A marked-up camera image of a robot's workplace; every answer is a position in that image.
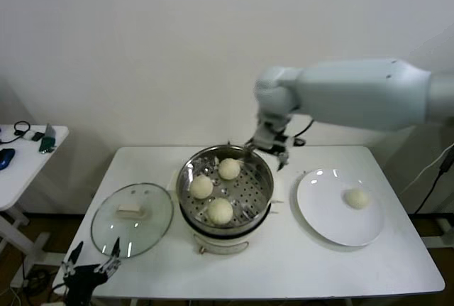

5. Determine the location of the black adapter with cable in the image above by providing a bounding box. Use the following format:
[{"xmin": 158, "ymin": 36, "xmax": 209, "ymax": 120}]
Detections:
[{"xmin": 414, "ymin": 149, "xmax": 454, "ymax": 214}]

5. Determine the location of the white hanging cable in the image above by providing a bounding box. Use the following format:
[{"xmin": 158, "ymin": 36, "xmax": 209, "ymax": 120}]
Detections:
[{"xmin": 399, "ymin": 141, "xmax": 454, "ymax": 193}]

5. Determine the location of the perforated steel steamer basket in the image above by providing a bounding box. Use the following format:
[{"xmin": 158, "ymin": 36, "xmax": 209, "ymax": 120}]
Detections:
[{"xmin": 165, "ymin": 144, "xmax": 285, "ymax": 231}]

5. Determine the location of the green handheld tool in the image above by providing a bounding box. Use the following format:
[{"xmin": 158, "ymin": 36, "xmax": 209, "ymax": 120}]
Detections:
[{"xmin": 38, "ymin": 124, "xmax": 58, "ymax": 155}]

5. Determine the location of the large white plate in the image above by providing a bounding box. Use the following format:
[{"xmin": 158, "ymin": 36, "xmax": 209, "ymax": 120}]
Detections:
[{"xmin": 290, "ymin": 168, "xmax": 386, "ymax": 248}]

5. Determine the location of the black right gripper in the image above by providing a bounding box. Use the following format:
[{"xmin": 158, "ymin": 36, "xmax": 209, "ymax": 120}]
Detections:
[{"xmin": 244, "ymin": 138, "xmax": 290, "ymax": 172}]

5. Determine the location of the white side table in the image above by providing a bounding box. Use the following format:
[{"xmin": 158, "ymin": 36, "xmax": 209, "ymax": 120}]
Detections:
[{"xmin": 0, "ymin": 125, "xmax": 70, "ymax": 280}]

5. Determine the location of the white steamed baozi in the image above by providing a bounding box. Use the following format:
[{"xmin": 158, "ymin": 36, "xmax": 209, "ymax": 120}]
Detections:
[
  {"xmin": 190, "ymin": 174, "xmax": 214, "ymax": 200},
  {"xmin": 206, "ymin": 197, "xmax": 234, "ymax": 226},
  {"xmin": 345, "ymin": 188, "xmax": 370, "ymax": 211},
  {"xmin": 218, "ymin": 158, "xmax": 241, "ymax": 181}
]

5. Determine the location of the black floor cable bundle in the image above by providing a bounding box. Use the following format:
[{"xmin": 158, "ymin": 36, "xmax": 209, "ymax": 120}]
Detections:
[{"xmin": 21, "ymin": 268, "xmax": 52, "ymax": 291}]

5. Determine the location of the cream electric cooker base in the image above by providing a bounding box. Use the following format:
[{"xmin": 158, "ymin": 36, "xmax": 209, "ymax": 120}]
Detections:
[{"xmin": 176, "ymin": 197, "xmax": 282, "ymax": 256}]

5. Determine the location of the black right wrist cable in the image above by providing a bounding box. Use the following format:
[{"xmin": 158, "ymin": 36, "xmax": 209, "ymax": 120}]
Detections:
[{"xmin": 283, "ymin": 117, "xmax": 316, "ymax": 146}]

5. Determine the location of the looped black desk cable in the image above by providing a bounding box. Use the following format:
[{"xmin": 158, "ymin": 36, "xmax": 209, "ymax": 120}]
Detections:
[{"xmin": 0, "ymin": 121, "xmax": 31, "ymax": 145}]

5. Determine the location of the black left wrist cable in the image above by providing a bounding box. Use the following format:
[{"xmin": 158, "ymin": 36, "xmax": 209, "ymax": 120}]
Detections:
[{"xmin": 44, "ymin": 282, "xmax": 69, "ymax": 306}]

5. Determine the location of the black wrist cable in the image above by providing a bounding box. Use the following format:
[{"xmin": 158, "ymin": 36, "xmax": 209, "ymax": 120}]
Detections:
[
  {"xmin": 283, "ymin": 117, "xmax": 316, "ymax": 146},
  {"xmin": 44, "ymin": 282, "xmax": 69, "ymax": 306}
]

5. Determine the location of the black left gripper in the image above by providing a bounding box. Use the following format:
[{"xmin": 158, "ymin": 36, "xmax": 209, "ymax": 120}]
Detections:
[{"xmin": 61, "ymin": 236, "xmax": 121, "ymax": 306}]

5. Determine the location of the round glass pot lid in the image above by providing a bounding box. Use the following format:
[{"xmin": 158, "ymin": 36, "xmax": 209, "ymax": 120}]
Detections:
[{"xmin": 90, "ymin": 182, "xmax": 175, "ymax": 259}]

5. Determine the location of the blue computer mouse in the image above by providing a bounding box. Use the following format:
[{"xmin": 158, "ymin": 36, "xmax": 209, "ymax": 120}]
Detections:
[{"xmin": 0, "ymin": 148, "xmax": 16, "ymax": 172}]

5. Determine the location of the white stand foot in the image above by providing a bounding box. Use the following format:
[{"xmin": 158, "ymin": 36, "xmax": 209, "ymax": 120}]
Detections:
[{"xmin": 427, "ymin": 215, "xmax": 454, "ymax": 248}]

